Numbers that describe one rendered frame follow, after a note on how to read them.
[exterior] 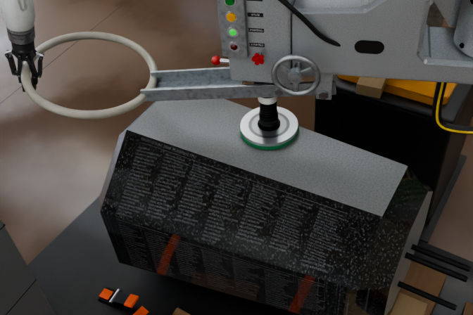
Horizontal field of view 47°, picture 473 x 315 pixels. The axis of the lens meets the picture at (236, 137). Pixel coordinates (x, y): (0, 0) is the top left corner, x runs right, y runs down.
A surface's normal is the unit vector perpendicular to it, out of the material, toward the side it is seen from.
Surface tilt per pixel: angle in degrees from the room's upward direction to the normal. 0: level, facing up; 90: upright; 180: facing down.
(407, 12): 90
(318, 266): 45
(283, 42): 90
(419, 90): 0
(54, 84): 0
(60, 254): 0
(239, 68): 90
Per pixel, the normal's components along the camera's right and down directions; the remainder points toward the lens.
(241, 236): -0.39, -0.08
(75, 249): -0.07, -0.73
